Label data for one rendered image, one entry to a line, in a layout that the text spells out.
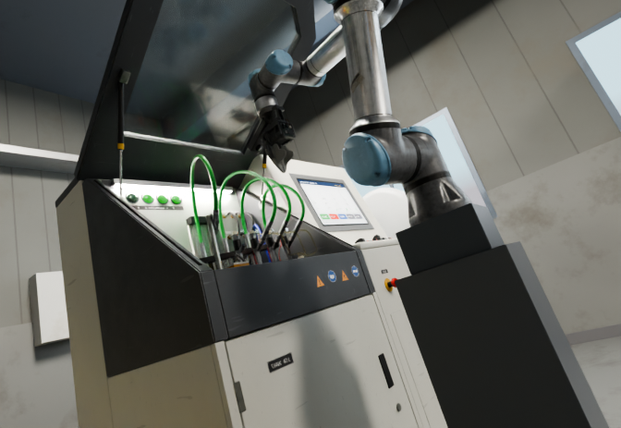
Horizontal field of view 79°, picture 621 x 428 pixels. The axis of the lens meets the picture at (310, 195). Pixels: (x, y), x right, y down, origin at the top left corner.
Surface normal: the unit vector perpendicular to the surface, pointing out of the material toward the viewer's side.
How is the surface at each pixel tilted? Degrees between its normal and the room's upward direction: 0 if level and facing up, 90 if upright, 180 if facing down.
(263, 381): 90
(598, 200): 90
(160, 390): 90
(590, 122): 90
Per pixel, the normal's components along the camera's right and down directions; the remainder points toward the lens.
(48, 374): 0.77, -0.40
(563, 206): -0.57, -0.07
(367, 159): -0.79, 0.20
